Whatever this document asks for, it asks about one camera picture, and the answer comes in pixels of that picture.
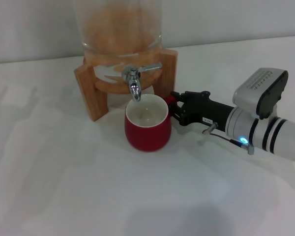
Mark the chrome faucet tap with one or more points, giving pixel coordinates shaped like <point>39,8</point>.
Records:
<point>135,88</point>

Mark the red cup with white inside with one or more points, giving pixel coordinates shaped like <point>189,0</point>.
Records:
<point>147,137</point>

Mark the wooden dispenser stand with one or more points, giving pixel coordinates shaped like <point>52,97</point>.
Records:
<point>97,103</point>

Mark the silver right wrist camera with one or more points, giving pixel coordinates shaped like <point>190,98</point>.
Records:
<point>258,96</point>

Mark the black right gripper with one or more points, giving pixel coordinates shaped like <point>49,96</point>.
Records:
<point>206,110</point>

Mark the clear glass dispenser jar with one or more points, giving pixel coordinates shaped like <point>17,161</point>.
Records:
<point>120,29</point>

